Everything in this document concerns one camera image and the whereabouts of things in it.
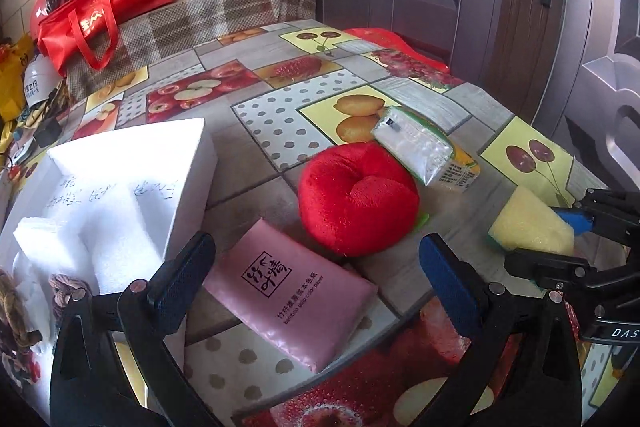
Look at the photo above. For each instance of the yellow bag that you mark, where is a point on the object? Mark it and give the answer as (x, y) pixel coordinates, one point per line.
(12, 87)

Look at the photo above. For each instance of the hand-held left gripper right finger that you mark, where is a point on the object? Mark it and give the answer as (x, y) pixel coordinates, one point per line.
(447, 279)

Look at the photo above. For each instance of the red plush apple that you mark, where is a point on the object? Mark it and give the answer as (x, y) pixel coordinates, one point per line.
(350, 202)

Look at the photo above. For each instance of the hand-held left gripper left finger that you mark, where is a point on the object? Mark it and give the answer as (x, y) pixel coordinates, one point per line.
(186, 266)

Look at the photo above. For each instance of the fruit printed tablecloth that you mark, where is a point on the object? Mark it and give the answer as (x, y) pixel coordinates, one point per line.
(280, 117)

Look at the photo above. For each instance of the yellow sponge block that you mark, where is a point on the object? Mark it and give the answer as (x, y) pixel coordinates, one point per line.
(530, 222)

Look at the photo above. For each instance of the pink tissue packet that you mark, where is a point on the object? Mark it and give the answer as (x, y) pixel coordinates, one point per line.
(290, 292)

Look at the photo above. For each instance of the red plastic stool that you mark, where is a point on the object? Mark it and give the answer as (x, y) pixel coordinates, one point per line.
(395, 47)

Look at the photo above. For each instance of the plaid covered sofa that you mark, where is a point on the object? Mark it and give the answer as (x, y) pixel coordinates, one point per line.
(200, 27)

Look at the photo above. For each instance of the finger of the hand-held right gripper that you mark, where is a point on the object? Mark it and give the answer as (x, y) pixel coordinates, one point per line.
(550, 269)
(580, 221)

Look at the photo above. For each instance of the silver snack packet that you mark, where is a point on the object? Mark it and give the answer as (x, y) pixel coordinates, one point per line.
(425, 147)

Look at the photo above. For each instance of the red helmet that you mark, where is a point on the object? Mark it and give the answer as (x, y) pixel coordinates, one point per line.
(52, 2)

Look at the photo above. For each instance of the white foam box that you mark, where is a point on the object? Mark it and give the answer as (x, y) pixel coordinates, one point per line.
(150, 167)

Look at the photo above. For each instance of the white foam block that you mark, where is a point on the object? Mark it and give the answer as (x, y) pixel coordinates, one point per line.
(50, 237)

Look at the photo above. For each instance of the black charger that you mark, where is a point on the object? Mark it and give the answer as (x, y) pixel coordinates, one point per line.
(47, 133)

